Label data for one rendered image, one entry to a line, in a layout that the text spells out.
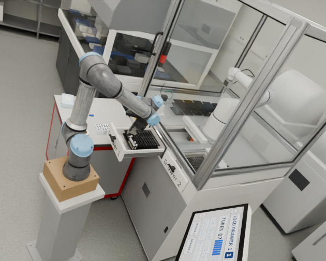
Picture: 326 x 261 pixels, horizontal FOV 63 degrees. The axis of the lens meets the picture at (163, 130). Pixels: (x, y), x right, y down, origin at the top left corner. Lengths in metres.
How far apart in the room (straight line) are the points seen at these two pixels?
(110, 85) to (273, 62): 0.74
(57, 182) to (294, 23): 1.36
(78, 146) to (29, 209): 1.18
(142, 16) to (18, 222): 1.89
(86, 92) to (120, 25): 1.07
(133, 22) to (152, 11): 0.19
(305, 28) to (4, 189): 2.39
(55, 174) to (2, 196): 1.05
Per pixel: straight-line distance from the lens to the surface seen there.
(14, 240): 2.35
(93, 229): 2.45
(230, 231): 1.31
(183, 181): 1.75
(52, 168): 1.61
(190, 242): 1.36
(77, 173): 1.53
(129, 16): 2.35
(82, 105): 1.43
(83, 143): 1.45
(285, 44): 1.33
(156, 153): 1.93
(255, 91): 1.37
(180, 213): 1.86
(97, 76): 1.24
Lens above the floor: 2.02
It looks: 32 degrees down
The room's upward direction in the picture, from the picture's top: 25 degrees clockwise
